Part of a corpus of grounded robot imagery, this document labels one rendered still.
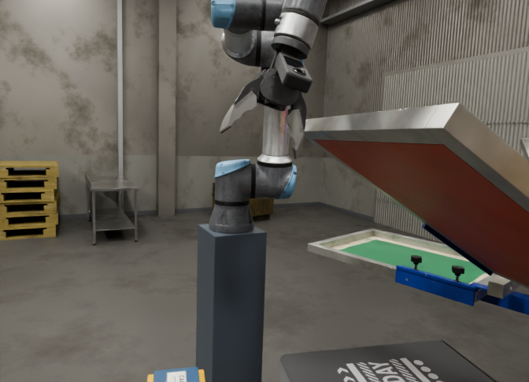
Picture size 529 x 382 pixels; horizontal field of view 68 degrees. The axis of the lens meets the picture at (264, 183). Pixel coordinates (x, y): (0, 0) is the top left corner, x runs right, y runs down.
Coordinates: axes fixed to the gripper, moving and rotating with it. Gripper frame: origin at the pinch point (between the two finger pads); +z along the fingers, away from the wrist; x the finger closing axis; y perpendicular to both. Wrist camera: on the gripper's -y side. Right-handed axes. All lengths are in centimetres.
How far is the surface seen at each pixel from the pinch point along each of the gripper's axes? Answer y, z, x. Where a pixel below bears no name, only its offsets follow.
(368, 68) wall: 640, -233, -289
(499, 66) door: 382, -218, -354
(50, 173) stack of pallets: 532, 110, 158
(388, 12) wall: 596, -323, -273
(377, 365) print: 13, 41, -49
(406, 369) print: 10, 40, -55
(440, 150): -23.1, -6.9, -19.4
